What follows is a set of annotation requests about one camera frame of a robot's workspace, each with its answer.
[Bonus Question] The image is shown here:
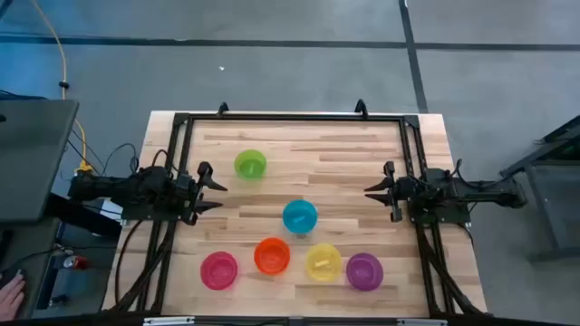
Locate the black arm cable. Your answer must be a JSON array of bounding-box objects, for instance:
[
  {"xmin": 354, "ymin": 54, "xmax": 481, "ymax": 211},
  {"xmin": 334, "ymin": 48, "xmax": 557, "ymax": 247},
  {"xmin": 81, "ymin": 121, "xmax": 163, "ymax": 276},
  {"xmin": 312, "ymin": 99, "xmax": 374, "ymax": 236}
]
[
  {"xmin": 150, "ymin": 148, "xmax": 177, "ymax": 174},
  {"xmin": 451, "ymin": 158, "xmax": 469, "ymax": 183}
]

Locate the black floor cable loop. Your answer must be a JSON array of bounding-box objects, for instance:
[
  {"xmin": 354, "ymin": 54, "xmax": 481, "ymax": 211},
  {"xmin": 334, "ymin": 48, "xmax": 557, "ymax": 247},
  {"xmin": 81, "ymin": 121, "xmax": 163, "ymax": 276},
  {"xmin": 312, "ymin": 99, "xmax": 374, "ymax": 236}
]
[{"xmin": 114, "ymin": 218, "xmax": 147, "ymax": 305}]

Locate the pink translucent plastic bowl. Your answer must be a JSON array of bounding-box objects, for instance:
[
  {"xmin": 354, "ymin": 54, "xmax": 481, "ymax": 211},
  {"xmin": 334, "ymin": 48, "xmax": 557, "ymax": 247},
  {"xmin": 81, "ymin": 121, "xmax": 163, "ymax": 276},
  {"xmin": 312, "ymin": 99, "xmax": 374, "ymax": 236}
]
[{"xmin": 199, "ymin": 251, "xmax": 239, "ymax": 292}]

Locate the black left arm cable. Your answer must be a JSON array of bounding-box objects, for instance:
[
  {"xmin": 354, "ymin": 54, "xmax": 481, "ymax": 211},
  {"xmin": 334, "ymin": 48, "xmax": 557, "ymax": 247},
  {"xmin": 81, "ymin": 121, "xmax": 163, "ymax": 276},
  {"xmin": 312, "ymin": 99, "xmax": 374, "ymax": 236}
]
[{"xmin": 150, "ymin": 148, "xmax": 177, "ymax": 174}]

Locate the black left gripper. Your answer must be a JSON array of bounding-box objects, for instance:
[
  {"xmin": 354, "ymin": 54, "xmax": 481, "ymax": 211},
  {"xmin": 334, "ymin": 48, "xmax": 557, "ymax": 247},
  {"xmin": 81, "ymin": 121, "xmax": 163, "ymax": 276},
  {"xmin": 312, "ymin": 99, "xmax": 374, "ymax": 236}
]
[{"xmin": 174, "ymin": 160, "xmax": 228, "ymax": 226}]

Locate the white power box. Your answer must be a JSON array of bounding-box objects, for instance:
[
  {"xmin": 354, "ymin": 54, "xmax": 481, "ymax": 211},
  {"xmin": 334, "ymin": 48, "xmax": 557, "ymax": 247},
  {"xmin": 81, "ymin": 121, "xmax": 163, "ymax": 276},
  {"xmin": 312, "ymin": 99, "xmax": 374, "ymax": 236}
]
[{"xmin": 96, "ymin": 197, "xmax": 124, "ymax": 223}]

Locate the yellow extension cable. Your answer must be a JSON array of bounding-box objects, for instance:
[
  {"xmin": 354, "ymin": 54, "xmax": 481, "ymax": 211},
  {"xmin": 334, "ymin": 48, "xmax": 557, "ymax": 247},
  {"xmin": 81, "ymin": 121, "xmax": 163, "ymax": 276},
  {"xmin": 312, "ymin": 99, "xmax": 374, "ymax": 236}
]
[{"xmin": 30, "ymin": 0, "xmax": 95, "ymax": 176}]

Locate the black metal stand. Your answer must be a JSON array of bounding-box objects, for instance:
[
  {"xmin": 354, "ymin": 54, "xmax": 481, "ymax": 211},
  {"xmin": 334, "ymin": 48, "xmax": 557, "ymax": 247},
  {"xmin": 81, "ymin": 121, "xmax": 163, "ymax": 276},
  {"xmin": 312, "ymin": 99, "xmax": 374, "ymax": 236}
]
[{"xmin": 499, "ymin": 115, "xmax": 580, "ymax": 264}]

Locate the black aluminium rig frame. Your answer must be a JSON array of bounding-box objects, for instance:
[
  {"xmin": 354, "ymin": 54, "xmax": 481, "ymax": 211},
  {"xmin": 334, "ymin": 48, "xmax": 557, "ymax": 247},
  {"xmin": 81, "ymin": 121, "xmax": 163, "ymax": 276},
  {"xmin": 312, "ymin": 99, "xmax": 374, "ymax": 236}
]
[{"xmin": 108, "ymin": 111, "xmax": 486, "ymax": 318}]

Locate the person's hand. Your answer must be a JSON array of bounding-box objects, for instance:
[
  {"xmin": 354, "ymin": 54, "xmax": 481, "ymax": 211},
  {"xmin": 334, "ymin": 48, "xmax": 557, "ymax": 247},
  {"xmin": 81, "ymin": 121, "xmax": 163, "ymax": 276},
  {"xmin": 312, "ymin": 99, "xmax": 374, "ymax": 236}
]
[{"xmin": 0, "ymin": 271, "xmax": 26, "ymax": 321}]

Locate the yellow translucent plastic bowl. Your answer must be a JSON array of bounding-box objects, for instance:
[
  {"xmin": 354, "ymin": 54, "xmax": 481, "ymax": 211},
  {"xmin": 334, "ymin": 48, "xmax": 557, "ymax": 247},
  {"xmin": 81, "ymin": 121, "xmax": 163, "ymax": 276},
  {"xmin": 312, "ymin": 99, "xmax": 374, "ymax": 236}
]
[{"xmin": 304, "ymin": 243, "xmax": 343, "ymax": 283}]

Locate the green translucent plastic bowl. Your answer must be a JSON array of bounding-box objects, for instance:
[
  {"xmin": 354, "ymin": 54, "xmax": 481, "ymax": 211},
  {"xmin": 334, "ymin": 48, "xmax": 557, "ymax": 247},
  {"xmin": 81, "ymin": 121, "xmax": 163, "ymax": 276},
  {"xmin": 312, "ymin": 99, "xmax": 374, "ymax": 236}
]
[{"xmin": 233, "ymin": 149, "xmax": 268, "ymax": 180}]

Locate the silver metal bracket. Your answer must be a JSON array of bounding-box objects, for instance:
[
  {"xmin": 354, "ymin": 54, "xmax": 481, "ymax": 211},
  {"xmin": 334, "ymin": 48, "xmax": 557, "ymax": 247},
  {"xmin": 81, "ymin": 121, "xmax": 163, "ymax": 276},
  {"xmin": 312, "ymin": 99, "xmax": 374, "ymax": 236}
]
[
  {"xmin": 397, "ymin": 318, "xmax": 450, "ymax": 326},
  {"xmin": 143, "ymin": 316, "xmax": 197, "ymax": 326}
]

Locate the orange translucent plastic bowl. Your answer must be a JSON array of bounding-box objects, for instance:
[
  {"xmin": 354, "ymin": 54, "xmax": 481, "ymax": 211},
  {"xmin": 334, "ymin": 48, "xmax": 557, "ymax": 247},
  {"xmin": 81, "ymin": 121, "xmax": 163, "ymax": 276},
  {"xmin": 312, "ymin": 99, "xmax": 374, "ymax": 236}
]
[{"xmin": 253, "ymin": 236, "xmax": 292, "ymax": 276}]

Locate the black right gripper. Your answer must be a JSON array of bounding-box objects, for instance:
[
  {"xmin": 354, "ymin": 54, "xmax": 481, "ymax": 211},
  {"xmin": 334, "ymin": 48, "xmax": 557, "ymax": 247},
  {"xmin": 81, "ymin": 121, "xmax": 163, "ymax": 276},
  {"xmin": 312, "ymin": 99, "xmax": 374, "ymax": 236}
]
[{"xmin": 362, "ymin": 160, "xmax": 418, "ymax": 224}]

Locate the purple translucent plastic bowl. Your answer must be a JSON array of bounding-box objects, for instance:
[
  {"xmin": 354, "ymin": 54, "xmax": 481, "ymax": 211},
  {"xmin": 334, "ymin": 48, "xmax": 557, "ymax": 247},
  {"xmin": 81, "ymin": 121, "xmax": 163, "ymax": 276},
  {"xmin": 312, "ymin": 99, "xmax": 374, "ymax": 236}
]
[{"xmin": 345, "ymin": 252, "xmax": 385, "ymax": 292}]

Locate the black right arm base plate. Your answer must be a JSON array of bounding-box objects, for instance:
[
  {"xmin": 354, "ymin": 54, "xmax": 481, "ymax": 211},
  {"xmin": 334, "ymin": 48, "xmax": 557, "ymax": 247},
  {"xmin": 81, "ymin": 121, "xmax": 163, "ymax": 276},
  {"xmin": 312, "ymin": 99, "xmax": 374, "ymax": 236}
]
[{"xmin": 407, "ymin": 194, "xmax": 472, "ymax": 225}]

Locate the grey desk top panel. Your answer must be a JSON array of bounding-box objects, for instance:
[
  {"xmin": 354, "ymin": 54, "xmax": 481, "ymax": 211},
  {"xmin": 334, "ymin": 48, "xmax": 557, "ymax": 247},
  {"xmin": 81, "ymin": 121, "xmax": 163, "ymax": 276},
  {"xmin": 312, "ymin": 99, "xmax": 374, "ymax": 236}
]
[{"xmin": 0, "ymin": 99, "xmax": 81, "ymax": 224}]

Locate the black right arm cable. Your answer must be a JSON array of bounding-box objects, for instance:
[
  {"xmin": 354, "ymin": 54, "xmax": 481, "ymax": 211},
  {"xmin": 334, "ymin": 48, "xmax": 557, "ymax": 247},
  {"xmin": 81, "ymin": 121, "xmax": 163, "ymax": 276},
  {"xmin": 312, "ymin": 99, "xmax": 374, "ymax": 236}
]
[{"xmin": 451, "ymin": 158, "xmax": 469, "ymax": 183}]

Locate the dark lower desk surface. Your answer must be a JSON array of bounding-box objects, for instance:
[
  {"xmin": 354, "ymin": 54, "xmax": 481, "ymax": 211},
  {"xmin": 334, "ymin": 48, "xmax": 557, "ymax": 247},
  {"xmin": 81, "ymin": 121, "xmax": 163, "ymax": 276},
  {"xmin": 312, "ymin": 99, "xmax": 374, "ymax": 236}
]
[{"xmin": 0, "ymin": 216, "xmax": 63, "ymax": 321}]

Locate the red drink can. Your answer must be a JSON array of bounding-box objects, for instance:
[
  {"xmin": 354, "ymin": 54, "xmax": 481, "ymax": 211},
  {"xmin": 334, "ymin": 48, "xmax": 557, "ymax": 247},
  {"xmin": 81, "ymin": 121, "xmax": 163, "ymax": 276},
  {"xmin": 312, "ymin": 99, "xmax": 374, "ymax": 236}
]
[{"xmin": 63, "ymin": 254, "xmax": 90, "ymax": 272}]

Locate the blue translucent plastic bowl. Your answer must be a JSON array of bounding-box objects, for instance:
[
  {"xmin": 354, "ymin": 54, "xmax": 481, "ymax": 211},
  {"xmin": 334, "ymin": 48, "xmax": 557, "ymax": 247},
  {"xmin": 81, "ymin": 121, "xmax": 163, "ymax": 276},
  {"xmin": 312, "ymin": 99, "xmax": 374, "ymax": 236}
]
[{"xmin": 282, "ymin": 199, "xmax": 319, "ymax": 235}]

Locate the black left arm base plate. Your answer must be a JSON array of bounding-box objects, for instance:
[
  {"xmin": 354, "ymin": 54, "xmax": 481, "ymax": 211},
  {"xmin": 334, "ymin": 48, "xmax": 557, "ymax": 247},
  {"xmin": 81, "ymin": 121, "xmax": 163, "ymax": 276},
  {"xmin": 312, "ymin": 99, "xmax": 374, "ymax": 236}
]
[{"xmin": 120, "ymin": 198, "xmax": 188, "ymax": 223}]

